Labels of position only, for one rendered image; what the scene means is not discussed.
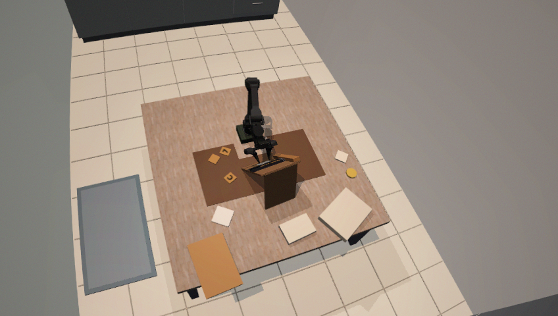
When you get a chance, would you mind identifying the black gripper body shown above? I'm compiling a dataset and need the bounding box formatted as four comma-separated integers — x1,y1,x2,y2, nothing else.
244,135,278,155

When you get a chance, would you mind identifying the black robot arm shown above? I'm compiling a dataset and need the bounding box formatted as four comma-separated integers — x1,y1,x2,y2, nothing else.
242,78,271,149

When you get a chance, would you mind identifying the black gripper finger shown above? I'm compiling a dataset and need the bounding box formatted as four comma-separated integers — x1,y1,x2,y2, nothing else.
251,152,260,164
266,147,273,160

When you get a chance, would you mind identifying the tan flat rectangular board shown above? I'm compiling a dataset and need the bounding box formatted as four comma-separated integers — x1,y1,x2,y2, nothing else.
187,232,243,299

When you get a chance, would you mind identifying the yellow flat disc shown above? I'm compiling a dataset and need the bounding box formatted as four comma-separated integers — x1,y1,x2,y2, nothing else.
346,168,357,178

